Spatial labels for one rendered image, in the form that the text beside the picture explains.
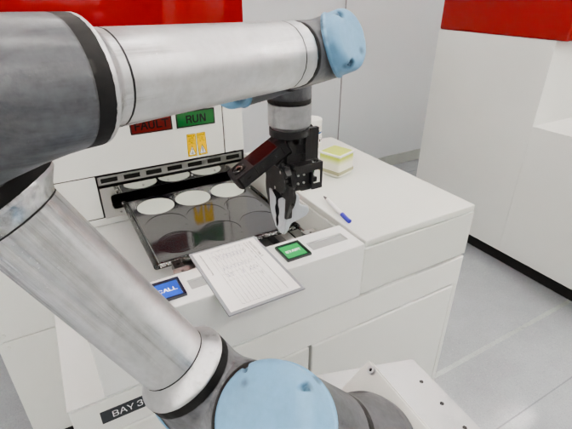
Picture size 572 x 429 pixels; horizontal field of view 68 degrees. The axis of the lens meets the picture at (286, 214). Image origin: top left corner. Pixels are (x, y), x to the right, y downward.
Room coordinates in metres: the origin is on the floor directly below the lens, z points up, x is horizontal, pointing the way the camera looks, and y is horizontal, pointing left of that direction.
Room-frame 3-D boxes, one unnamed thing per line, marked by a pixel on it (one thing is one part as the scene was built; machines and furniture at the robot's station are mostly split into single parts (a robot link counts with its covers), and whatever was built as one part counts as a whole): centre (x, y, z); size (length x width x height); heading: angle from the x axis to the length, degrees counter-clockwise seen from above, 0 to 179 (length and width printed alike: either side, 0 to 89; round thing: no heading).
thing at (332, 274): (0.67, 0.09, 0.89); 0.55 x 0.09 x 0.14; 120
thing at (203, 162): (1.20, 0.34, 0.96); 0.44 x 0.01 x 0.02; 120
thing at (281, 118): (0.73, 0.00, 1.24); 0.08 x 0.08 x 0.05
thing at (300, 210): (0.71, -0.02, 1.06); 0.06 x 0.03 x 0.09; 120
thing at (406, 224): (1.12, -0.17, 0.89); 0.62 x 0.35 x 0.14; 30
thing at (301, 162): (0.73, -0.01, 1.16); 0.09 x 0.08 x 0.12; 120
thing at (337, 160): (1.14, -0.14, 1.00); 0.07 x 0.07 x 0.07; 48
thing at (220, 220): (1.02, 0.22, 0.90); 0.34 x 0.34 x 0.01; 30
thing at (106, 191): (1.19, 0.33, 0.89); 0.44 x 0.02 x 0.10; 120
